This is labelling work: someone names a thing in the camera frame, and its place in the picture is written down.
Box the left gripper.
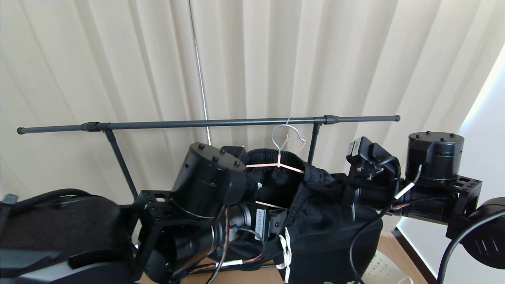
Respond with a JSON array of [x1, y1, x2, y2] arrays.
[[235, 202, 288, 242]]

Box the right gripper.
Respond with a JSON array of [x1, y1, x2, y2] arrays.
[[341, 174, 405, 221]]

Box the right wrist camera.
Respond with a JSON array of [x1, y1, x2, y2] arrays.
[[346, 137, 401, 180]]

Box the black shorts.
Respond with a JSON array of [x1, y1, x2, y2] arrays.
[[209, 149, 384, 284]]

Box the black cable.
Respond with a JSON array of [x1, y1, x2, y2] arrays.
[[0, 189, 93, 215], [349, 156, 505, 284]]

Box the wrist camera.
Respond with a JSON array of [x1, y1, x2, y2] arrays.
[[346, 137, 401, 180], [221, 146, 250, 165]]

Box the white laundry basket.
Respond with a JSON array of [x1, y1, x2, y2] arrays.
[[361, 249, 415, 284]]

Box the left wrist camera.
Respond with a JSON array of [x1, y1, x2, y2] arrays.
[[221, 146, 250, 165]]

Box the black clothes rack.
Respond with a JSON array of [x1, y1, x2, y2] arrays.
[[17, 114, 401, 273]]

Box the beige curtain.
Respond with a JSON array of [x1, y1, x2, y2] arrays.
[[0, 0, 505, 257]]

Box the pink clothes hanger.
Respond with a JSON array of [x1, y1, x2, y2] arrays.
[[285, 117, 307, 154], [245, 124, 305, 209]]

